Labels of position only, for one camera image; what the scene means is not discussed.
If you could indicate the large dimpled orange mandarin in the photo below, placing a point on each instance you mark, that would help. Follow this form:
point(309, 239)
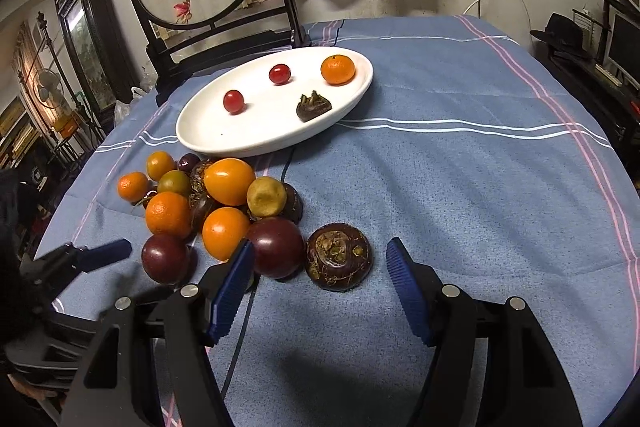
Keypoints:
point(168, 215)

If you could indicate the electric fan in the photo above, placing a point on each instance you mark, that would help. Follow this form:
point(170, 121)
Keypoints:
point(47, 87)

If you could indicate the small purple fruit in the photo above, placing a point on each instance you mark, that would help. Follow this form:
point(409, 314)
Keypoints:
point(187, 162)

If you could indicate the dark purple fruit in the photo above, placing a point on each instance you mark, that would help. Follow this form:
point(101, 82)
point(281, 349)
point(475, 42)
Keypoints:
point(200, 211)

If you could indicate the white oval plate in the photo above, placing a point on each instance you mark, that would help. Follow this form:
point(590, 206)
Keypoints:
point(270, 122)

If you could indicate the black hat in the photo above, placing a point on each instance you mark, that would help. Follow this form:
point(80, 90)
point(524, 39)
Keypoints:
point(562, 34)

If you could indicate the red cherry tomato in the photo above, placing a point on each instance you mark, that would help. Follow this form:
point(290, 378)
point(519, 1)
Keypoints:
point(233, 101)
point(279, 74)

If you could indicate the yellow-brown longan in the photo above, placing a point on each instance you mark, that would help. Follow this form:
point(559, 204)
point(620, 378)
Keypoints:
point(266, 197)

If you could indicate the purple passion fruit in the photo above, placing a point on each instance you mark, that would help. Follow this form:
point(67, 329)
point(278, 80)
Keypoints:
point(165, 258)

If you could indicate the dark purple plum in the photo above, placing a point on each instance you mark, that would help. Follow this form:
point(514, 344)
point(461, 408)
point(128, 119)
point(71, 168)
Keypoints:
point(277, 247)

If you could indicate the dark framed painting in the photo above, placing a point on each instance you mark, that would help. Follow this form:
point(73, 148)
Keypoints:
point(85, 37)

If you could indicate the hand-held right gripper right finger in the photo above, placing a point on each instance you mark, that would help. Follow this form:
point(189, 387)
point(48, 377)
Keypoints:
point(407, 294)

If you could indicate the brown date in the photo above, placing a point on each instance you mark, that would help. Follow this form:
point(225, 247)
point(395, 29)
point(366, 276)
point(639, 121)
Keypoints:
point(339, 256)

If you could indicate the smooth orange fruit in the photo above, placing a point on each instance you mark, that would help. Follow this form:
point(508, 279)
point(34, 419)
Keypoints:
point(224, 231)

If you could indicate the dark water chestnut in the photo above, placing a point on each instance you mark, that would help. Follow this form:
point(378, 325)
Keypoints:
point(295, 206)
point(313, 107)

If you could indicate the white wavy board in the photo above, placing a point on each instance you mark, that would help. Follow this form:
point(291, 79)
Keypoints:
point(360, 4)

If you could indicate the small orange mandarin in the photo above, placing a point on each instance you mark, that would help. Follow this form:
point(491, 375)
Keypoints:
point(132, 185)

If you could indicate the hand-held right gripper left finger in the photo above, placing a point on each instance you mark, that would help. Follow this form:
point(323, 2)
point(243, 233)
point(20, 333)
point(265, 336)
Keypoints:
point(230, 294)

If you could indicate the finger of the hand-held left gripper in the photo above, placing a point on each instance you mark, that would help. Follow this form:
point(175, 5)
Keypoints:
point(105, 253)

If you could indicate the computer monitor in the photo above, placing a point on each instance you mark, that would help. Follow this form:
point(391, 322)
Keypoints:
point(625, 49)

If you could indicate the small yellow-orange tomato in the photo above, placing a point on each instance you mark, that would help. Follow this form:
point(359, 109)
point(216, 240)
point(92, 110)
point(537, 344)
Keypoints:
point(159, 164)

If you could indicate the clear plastic bags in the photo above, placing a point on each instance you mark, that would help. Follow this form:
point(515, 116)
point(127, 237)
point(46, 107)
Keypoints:
point(127, 102)

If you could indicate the black side desk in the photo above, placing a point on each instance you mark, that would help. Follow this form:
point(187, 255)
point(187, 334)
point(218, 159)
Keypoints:
point(590, 92)

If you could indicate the blue striped tablecloth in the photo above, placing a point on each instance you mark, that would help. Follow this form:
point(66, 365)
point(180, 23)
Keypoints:
point(450, 187)

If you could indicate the large yellow-orange oval fruit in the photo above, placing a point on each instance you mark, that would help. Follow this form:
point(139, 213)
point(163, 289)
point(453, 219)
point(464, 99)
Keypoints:
point(229, 181)

